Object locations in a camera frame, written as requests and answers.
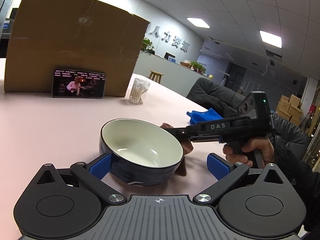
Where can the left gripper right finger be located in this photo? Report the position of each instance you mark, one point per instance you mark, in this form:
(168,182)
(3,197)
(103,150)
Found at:
(218,166)

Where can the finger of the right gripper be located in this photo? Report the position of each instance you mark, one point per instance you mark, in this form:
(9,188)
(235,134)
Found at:
(178,132)

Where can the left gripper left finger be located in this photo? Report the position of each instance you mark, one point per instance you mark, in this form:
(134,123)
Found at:
(100,166)

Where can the white bowl dark outside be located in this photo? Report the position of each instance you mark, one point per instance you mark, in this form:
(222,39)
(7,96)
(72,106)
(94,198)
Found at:
(142,154)

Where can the black sleeve forearm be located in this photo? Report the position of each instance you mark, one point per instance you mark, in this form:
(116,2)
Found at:
(290,146)

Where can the right hand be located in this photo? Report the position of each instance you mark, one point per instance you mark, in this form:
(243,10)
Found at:
(260,143)

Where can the blue microfiber cloth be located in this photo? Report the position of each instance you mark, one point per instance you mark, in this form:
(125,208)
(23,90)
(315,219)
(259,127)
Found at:
(209,115)

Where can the black leather chair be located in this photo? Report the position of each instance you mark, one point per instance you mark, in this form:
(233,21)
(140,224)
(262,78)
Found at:
(221,99)

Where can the white reception counter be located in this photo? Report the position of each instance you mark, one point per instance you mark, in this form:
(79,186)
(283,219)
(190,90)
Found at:
(175,77)

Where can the clear cotton swab jar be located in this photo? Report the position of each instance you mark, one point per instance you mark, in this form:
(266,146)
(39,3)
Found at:
(139,88)

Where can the wooden stool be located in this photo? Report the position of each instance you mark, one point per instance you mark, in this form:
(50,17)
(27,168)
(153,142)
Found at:
(155,76)

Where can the computer monitor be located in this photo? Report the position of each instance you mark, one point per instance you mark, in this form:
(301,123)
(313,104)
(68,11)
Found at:
(170,57)

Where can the black smartphone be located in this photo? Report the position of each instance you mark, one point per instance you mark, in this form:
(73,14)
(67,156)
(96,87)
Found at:
(69,83)

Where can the potted green plant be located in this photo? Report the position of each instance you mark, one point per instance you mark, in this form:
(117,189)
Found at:
(147,46)

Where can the brown cardboard box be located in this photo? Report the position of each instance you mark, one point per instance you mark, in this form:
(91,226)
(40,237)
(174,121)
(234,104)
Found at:
(85,35)

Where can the black camera box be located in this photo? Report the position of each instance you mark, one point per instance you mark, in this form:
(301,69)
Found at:
(256,107)

